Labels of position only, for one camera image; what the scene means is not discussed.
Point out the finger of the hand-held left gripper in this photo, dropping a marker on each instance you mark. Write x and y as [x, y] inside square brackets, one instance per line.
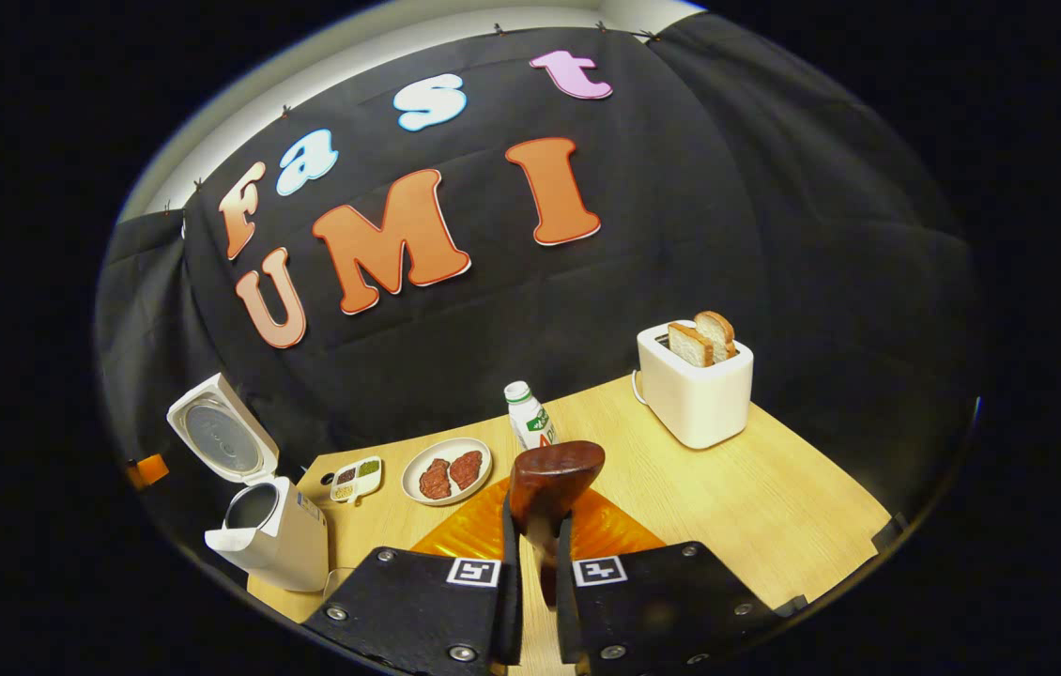
[150, 470]

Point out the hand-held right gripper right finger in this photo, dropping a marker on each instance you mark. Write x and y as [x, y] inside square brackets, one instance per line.
[662, 610]

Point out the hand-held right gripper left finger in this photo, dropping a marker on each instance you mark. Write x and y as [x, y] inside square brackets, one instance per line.
[418, 610]

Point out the white rice cooker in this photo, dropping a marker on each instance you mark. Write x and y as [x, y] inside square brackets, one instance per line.
[291, 545]

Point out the dark wooden spoon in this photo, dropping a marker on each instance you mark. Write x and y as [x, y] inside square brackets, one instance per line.
[554, 479]

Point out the clear glass tray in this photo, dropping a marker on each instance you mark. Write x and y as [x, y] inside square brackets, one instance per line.
[335, 575]

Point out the round white plate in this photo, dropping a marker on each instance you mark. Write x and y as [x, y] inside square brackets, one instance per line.
[413, 479]

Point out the red raw steak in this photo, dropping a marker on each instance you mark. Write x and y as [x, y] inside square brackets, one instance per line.
[435, 480]
[466, 469]

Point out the white divided dish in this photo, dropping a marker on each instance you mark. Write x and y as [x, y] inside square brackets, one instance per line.
[367, 486]

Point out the white toaster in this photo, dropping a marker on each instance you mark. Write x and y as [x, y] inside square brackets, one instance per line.
[699, 404]

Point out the white milk bottle green cap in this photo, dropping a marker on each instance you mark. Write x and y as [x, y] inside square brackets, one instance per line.
[530, 422]

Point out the bread slice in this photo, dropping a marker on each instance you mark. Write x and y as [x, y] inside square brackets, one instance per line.
[688, 345]
[720, 330]

